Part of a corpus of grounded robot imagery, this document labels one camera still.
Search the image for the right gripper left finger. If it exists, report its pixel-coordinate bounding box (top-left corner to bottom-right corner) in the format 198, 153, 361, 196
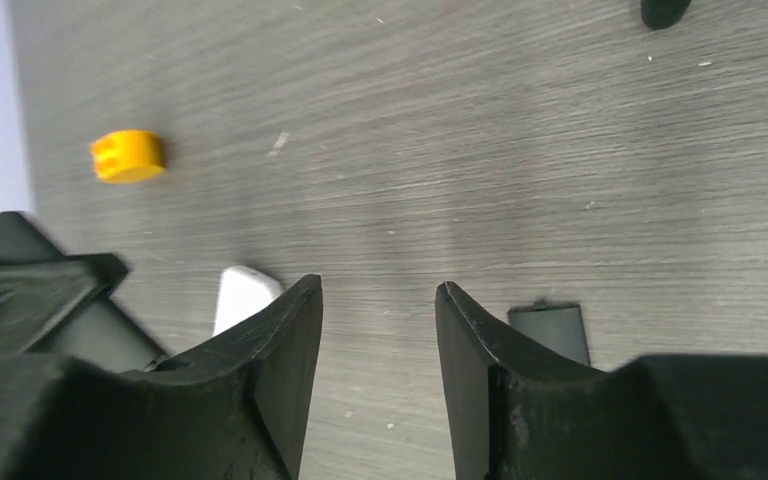
0, 274, 323, 479

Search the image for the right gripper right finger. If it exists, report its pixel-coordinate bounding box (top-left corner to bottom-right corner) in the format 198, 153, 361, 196
435, 282, 768, 479

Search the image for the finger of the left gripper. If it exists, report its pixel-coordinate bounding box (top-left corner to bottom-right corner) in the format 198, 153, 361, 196
0, 211, 166, 372

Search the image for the black battery cover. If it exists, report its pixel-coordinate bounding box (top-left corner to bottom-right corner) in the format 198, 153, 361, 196
507, 298, 591, 366

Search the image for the white remote control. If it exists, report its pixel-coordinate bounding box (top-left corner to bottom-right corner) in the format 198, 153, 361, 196
212, 265, 284, 336

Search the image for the orange round block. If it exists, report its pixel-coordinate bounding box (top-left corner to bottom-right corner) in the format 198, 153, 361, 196
89, 130, 166, 184

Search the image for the black tripod stand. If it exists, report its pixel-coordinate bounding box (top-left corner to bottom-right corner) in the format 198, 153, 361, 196
640, 0, 691, 30

